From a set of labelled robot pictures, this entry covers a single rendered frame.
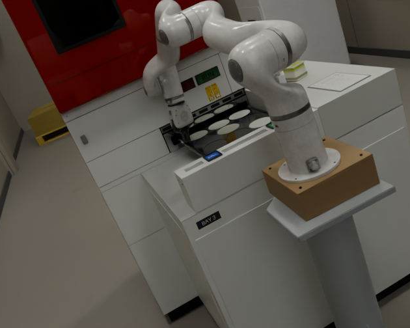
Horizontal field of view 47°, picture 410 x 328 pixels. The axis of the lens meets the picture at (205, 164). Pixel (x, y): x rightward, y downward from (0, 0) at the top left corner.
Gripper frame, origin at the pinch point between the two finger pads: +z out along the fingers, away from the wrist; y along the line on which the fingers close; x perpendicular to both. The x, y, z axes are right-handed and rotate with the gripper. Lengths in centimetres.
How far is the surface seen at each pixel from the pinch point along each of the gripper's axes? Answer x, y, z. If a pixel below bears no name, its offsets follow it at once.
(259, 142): -49, -11, -1
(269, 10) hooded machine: 135, 270, -38
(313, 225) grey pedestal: -81, -35, 15
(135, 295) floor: 75, -7, 95
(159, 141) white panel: 16.5, -1.7, 1.1
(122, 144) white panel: 23.8, -16.5, -3.1
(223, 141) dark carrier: -21.2, 0.1, 2.6
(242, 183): -44.1, -19.5, 11.3
